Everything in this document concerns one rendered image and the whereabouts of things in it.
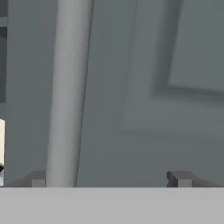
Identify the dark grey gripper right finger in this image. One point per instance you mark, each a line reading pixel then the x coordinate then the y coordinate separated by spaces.
pixel 180 178

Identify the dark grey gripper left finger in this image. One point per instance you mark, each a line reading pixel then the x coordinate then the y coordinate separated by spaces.
pixel 37 178

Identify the grey cabinet door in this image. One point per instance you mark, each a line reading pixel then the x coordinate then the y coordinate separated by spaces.
pixel 151 87

